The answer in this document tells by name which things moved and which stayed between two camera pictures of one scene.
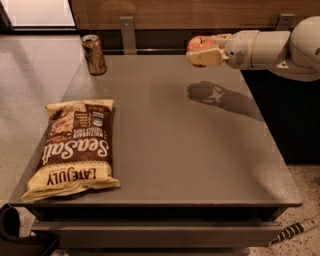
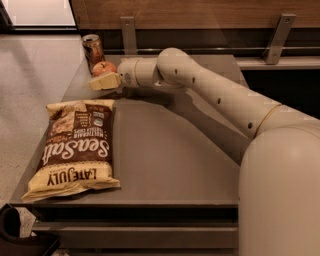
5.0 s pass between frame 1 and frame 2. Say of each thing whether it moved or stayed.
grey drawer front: stayed
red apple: moved
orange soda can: stayed
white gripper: moved
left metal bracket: stayed
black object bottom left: stayed
